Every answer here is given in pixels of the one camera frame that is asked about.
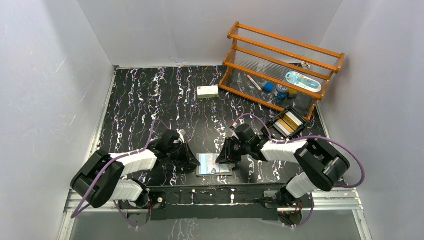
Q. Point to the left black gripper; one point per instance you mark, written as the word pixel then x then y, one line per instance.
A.
pixel 180 153

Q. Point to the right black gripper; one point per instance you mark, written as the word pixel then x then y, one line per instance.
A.
pixel 227 155

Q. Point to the grey card holder wallet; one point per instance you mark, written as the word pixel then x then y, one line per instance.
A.
pixel 209 167

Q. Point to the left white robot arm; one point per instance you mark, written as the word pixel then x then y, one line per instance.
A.
pixel 101 178

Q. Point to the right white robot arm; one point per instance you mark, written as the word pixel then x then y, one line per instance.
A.
pixel 323 165

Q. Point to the black card tray box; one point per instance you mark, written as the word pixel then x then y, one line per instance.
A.
pixel 287 125

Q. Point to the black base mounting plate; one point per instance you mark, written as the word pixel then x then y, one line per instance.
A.
pixel 236 201

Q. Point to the white small cardboard box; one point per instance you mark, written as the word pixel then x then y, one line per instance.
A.
pixel 206 92

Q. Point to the white marker pen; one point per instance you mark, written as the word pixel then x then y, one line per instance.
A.
pixel 254 83

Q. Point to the blue small block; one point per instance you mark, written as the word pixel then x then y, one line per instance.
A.
pixel 268 87

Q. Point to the yellow black small block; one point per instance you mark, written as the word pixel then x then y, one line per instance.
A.
pixel 292 93

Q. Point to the orange wooden shelf rack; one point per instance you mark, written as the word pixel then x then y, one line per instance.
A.
pixel 270 56

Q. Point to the blister pack blue tool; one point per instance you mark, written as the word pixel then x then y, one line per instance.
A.
pixel 302 81

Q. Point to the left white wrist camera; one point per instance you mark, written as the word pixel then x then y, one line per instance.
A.
pixel 182 134

